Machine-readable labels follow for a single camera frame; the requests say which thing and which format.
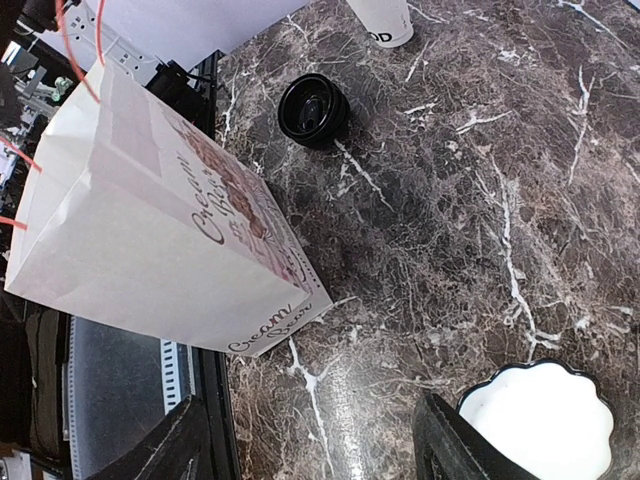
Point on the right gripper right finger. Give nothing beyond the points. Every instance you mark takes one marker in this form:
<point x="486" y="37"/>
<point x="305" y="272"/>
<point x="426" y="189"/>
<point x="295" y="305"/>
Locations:
<point x="447" y="447"/>

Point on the white scalloped dish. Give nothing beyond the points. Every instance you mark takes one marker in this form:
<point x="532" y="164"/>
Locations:
<point x="544" y="416"/>

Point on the white paper cup with straws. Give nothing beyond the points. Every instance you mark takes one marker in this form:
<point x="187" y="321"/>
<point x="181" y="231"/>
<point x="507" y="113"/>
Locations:
<point x="387" y="22"/>

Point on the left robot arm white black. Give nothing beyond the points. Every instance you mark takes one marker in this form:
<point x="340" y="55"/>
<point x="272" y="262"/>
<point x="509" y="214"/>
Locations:
<point x="91" y="40"/>

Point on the white paper gift bag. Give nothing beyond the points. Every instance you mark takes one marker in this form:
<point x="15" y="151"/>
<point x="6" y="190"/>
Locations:
<point x="134" y="218"/>

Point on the stack of black cup lids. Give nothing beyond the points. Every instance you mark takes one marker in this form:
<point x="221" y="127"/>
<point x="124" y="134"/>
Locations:
<point x="313" y="112"/>

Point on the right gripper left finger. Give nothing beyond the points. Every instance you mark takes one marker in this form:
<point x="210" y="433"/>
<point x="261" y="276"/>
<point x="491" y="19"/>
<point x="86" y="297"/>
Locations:
<point x="177" y="448"/>

